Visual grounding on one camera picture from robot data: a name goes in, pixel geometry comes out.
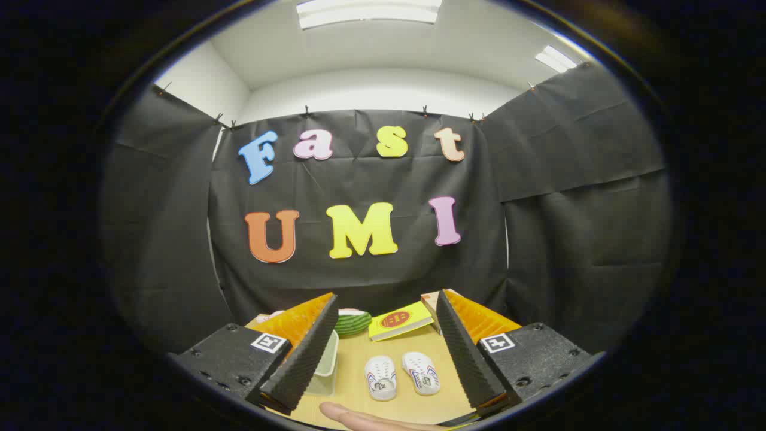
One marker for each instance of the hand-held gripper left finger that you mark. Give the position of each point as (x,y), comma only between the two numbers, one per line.
(308,353)

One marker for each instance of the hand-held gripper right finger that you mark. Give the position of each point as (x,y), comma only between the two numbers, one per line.
(464,353)

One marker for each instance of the translucent storage box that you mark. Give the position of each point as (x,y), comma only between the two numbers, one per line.
(327,359)

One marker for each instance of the white canvas shoe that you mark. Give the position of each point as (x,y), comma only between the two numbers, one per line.
(421,372)
(380,377)

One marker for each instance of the pink and green plush toy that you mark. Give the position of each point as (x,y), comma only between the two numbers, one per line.
(272,315)

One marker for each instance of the watermelon slice plush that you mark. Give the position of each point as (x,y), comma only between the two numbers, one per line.
(353,323)

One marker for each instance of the tan cover book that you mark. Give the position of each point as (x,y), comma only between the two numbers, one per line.
(429,301)

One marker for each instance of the yellow book with red circle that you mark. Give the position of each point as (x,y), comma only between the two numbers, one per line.
(398,321)

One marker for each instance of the black backdrop cloth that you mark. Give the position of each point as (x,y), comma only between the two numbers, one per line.
(359,179)

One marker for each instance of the small ceiling light panel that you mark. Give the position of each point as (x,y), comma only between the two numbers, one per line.
(555,58)

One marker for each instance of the large ceiling light panel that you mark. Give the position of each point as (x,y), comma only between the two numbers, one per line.
(368,12)

